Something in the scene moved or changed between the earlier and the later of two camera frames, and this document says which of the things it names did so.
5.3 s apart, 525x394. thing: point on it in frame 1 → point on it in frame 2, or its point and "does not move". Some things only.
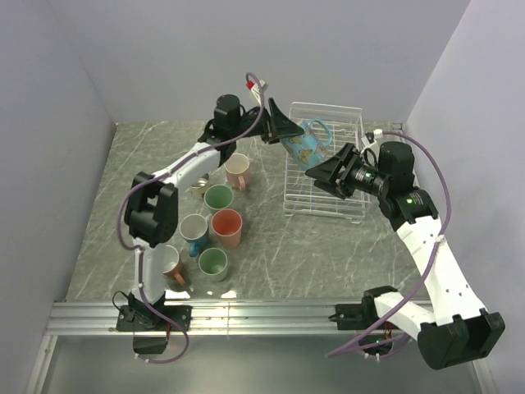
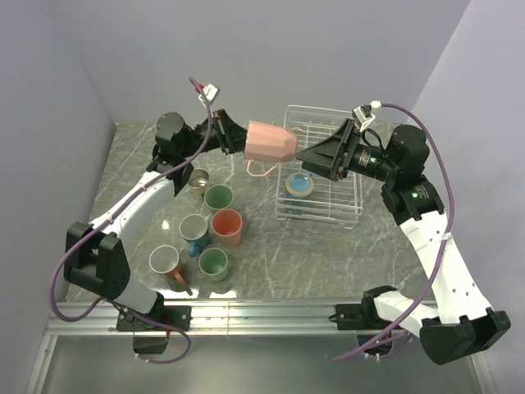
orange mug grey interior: (171, 263) does not move
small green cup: (212, 263) does not move
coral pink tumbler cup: (226, 223) does not move
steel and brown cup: (199, 186) does not move
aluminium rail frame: (79, 318) does not move
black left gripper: (281, 125) → (235, 139)
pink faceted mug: (237, 167) → (268, 143)
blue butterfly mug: (307, 148) → (299, 186)
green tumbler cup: (218, 197) does not move
